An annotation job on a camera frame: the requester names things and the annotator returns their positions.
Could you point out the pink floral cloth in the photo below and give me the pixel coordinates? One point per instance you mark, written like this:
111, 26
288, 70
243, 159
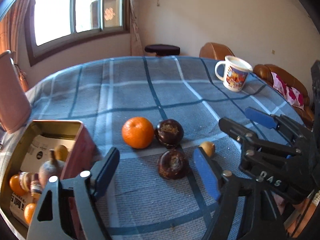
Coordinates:
290, 92

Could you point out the brown leather sofa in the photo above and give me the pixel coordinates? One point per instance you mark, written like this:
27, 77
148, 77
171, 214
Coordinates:
262, 71

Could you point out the rectangular metal tin box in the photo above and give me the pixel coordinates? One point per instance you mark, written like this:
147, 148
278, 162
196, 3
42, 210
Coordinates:
80, 150

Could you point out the pink electric kettle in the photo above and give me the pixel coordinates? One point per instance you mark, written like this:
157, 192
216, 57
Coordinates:
12, 100

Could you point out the pink curtain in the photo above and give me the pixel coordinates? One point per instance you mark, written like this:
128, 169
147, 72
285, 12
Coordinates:
10, 30

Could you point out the blue plaid tablecloth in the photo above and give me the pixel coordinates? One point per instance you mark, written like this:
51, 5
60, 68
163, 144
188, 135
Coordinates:
125, 87

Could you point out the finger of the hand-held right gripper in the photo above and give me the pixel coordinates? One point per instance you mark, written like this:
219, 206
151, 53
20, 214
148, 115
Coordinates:
232, 128
260, 117

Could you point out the brown leather armchair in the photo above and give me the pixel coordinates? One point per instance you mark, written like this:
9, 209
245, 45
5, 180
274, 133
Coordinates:
216, 51

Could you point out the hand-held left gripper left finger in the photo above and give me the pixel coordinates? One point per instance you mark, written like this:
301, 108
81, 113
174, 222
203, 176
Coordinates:
105, 172

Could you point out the small snack jar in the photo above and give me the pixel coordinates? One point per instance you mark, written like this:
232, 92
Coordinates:
36, 187

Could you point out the large orange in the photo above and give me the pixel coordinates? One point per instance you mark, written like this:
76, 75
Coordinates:
137, 132

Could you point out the small orange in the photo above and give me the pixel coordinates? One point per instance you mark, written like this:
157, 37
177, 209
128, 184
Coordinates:
16, 185
29, 212

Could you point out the sliding glass window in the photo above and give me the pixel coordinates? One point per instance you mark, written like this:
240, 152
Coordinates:
55, 10

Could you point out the small yellow longan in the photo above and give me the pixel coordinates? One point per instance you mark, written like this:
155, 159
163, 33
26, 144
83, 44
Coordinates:
61, 152
208, 148

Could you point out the white printed mug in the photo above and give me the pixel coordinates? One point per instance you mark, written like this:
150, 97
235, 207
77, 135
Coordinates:
233, 76

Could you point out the beige curtain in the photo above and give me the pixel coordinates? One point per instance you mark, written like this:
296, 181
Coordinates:
136, 30

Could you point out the wrapped snack cake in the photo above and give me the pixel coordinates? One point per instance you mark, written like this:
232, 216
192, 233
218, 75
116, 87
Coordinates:
24, 181

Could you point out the dark mangosteen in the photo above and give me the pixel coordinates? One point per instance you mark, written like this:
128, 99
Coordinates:
169, 131
173, 165

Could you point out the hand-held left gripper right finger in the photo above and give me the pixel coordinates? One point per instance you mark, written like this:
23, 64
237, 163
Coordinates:
205, 172

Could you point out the dark round stool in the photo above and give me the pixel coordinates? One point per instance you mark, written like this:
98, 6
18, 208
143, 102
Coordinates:
162, 49

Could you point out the printed paper sheet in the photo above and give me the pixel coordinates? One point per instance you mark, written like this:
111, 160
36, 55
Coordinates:
37, 142

